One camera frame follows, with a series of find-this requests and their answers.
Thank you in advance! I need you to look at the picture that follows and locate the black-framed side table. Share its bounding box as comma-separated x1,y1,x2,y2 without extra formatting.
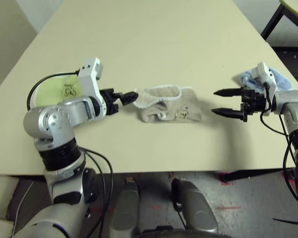
260,0,298,48

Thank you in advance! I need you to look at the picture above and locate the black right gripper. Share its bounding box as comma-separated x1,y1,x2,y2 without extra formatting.
211,86,267,123

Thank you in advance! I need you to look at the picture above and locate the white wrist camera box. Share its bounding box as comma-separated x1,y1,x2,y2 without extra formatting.
76,57,108,117
253,61,278,95

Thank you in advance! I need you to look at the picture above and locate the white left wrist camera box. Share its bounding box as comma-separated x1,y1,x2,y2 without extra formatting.
76,57,108,117

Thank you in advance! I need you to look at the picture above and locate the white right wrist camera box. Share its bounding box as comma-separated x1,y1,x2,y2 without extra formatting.
253,61,278,95

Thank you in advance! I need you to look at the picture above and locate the grey right robot leg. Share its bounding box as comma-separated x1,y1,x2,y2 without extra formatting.
170,178,219,236

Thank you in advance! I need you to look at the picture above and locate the light green folded towel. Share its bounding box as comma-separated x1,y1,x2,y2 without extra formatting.
29,74,84,110

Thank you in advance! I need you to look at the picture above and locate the black robot torso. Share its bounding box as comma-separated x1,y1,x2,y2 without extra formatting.
138,224,229,238

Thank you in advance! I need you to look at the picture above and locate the thin white cable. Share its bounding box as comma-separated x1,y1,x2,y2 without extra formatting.
13,181,35,237

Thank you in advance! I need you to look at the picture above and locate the light blue folded towel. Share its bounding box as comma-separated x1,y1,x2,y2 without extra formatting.
239,64,295,94

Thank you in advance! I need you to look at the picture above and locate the grey left robot leg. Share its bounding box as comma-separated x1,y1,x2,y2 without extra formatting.
109,178,142,238

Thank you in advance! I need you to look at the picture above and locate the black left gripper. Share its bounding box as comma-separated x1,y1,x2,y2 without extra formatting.
99,87,139,117

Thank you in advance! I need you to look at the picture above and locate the grey robot leg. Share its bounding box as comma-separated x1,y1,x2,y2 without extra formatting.
170,178,219,236
109,178,142,238

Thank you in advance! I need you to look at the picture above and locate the black table frame bar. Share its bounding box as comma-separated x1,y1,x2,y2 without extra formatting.
218,168,284,183

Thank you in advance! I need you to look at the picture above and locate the beige towel with white trim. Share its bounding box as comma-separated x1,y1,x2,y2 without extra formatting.
133,85,203,123

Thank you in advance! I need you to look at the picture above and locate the cream fabric cushion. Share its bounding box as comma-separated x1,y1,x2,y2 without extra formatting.
0,174,21,238

